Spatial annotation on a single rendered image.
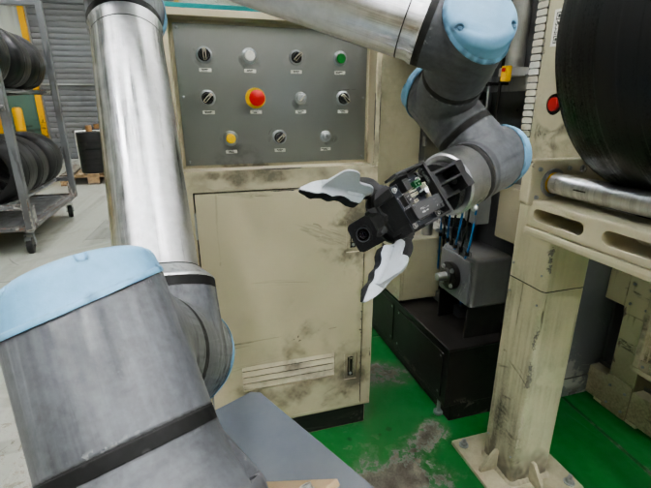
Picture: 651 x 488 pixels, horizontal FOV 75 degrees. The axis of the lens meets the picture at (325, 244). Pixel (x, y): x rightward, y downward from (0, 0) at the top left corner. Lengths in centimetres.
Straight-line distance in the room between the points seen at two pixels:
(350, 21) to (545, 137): 67
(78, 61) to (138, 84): 931
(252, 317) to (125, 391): 91
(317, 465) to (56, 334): 38
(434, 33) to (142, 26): 45
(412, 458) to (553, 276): 73
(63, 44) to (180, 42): 896
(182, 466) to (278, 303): 92
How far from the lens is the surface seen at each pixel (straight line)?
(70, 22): 1011
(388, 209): 53
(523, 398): 133
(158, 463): 38
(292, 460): 65
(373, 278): 51
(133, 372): 39
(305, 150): 121
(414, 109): 71
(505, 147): 67
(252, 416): 72
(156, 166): 65
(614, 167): 89
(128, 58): 75
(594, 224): 92
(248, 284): 122
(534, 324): 122
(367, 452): 152
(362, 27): 60
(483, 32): 57
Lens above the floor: 106
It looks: 18 degrees down
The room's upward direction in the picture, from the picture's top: straight up
